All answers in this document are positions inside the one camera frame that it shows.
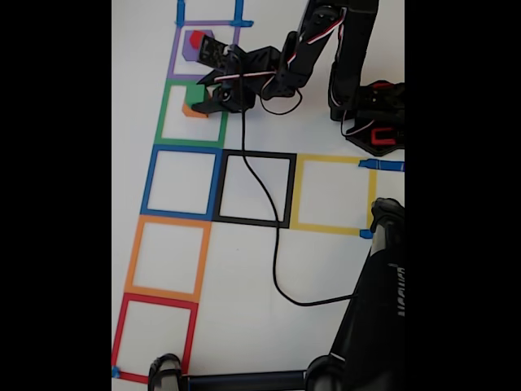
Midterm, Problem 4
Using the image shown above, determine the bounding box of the red square frame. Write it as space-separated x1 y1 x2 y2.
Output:
112 292 199 384

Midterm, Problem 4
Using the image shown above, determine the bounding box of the purple square frame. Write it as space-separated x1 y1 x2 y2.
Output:
166 20 241 82

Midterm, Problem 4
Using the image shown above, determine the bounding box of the orange square frame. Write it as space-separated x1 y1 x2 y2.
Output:
125 214 213 303

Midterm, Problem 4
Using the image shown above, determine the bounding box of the blue square frame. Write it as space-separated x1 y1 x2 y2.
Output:
140 144 224 222

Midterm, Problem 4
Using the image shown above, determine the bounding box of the orange square block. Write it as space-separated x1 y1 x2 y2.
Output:
182 101 210 119

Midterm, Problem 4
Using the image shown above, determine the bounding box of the green square block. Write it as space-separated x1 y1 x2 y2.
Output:
185 83 209 106

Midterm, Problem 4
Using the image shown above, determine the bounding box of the yellow square frame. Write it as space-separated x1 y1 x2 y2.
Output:
289 153 378 237

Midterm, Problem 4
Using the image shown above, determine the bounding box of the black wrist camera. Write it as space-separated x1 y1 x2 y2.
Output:
217 80 258 114

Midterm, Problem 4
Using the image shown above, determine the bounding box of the green square frame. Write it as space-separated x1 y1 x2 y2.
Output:
154 79 233 148

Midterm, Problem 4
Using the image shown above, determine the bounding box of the black camera cable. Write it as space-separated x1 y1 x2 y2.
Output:
239 52 360 306

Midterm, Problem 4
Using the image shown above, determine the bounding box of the black square frame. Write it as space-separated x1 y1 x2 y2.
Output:
211 148 297 229

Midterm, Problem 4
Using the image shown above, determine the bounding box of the large purple square block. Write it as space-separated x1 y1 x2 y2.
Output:
182 28 216 62

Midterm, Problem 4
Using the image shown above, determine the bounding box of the black tripod stand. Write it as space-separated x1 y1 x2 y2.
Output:
147 197 405 391

